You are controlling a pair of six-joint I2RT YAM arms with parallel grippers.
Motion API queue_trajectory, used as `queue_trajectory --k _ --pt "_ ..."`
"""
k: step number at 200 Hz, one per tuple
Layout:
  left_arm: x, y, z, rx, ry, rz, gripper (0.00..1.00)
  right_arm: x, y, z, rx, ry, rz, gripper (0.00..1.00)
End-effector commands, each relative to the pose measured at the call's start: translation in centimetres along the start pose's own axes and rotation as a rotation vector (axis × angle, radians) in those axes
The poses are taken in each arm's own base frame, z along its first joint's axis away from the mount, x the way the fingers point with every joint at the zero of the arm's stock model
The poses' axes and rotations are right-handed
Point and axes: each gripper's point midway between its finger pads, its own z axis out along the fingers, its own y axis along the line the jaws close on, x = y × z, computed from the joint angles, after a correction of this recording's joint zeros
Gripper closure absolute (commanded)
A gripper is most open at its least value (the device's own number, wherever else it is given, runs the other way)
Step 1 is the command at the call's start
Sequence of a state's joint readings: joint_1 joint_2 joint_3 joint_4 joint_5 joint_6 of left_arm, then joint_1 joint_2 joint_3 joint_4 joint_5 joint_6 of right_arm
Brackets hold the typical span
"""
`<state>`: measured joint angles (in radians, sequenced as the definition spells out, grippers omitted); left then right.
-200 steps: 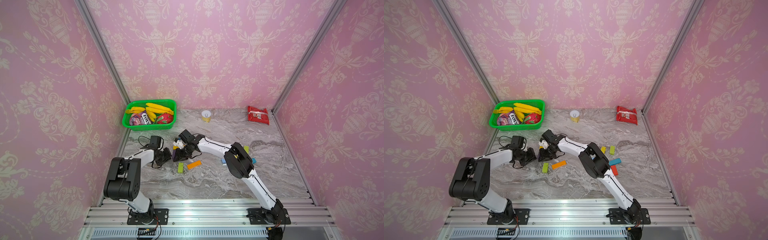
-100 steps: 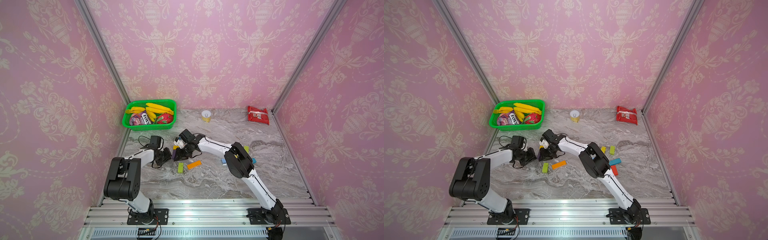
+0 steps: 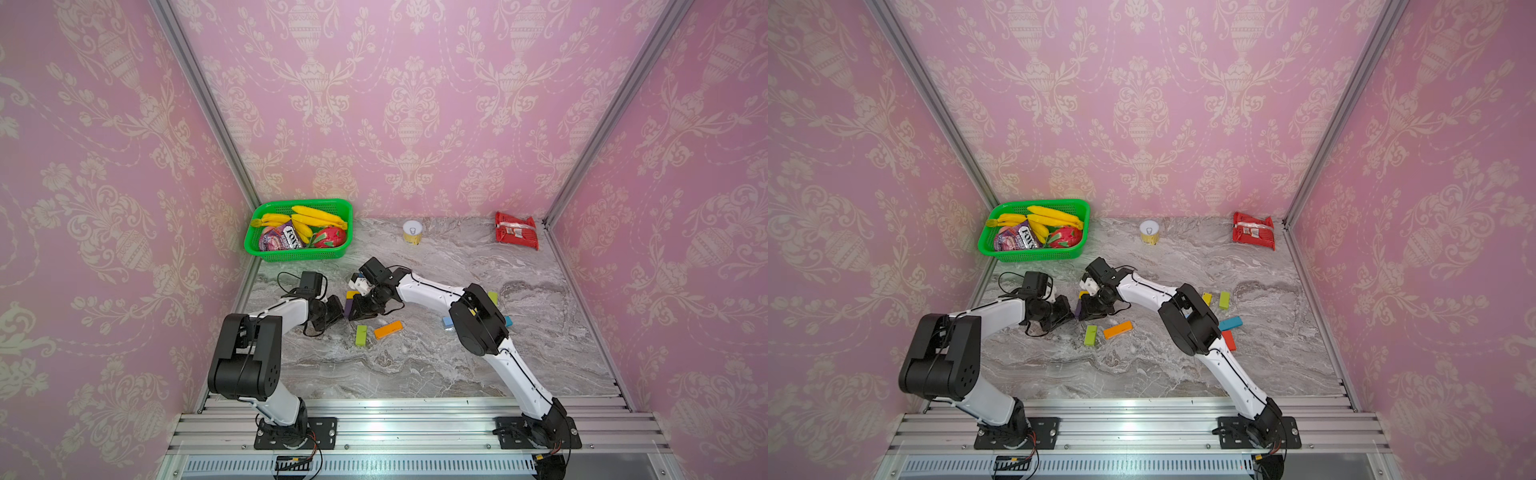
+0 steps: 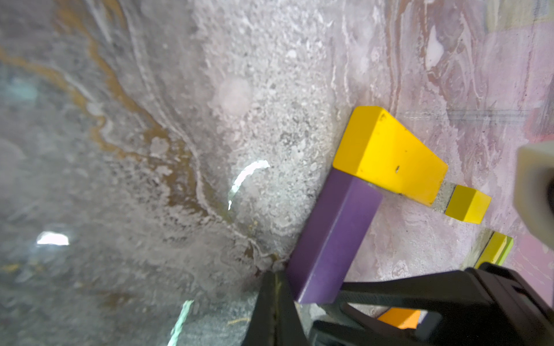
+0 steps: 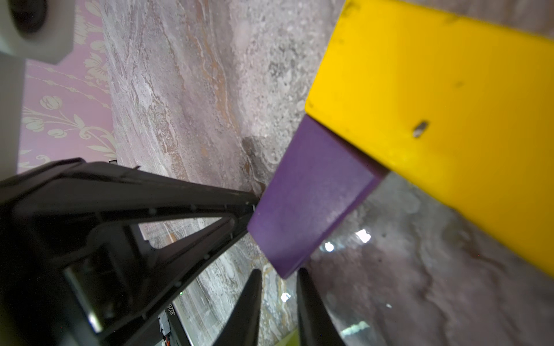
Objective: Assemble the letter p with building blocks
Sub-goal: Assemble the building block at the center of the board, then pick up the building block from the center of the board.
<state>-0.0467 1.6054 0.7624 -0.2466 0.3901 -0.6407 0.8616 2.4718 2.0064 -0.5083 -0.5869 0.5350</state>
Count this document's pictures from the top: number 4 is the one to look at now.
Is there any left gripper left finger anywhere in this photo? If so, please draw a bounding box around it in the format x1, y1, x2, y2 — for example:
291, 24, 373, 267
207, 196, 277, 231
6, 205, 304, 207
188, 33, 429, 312
242, 271, 309, 346

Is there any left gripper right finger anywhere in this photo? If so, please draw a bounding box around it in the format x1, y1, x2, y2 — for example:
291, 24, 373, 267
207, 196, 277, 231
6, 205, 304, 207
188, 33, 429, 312
309, 262, 553, 345

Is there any small yellow block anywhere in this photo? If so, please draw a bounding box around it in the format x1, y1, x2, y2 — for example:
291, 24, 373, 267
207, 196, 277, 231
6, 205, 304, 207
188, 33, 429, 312
444, 185, 492, 224

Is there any purple block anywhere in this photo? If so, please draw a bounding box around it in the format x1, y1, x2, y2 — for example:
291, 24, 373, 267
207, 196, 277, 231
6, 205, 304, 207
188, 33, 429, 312
286, 168, 382, 304

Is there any long yellow block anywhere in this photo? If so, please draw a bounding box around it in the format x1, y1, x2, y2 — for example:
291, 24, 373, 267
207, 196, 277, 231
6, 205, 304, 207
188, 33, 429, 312
333, 106, 448, 206

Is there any yellow-green long block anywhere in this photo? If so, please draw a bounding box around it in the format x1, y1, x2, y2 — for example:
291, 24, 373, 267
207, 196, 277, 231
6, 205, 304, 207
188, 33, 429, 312
474, 232, 514, 269

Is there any orange block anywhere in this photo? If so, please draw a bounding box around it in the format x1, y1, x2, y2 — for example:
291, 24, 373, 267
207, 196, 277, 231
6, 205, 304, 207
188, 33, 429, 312
377, 308, 421, 330

